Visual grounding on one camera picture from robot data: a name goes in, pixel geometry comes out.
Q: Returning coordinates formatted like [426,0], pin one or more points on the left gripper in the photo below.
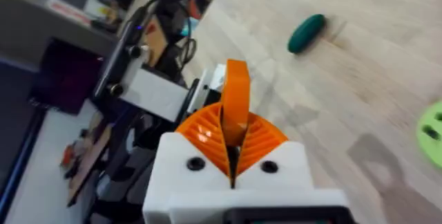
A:
[152,92]

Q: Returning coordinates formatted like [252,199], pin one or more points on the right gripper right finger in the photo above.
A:
[276,174]

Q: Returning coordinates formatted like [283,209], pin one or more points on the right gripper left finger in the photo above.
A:
[172,168]

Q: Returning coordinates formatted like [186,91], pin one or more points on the dark green toy vegetable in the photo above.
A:
[305,34]

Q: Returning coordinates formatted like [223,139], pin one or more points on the brown board with small items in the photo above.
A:
[89,161]

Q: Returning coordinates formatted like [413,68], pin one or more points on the left wrist black upright plate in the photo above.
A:
[119,61]

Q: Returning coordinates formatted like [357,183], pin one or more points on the dark purple box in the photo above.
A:
[65,75]

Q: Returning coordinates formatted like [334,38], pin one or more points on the green disc with holes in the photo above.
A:
[431,134]

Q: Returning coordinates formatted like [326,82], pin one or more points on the grey box with red label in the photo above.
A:
[34,27]

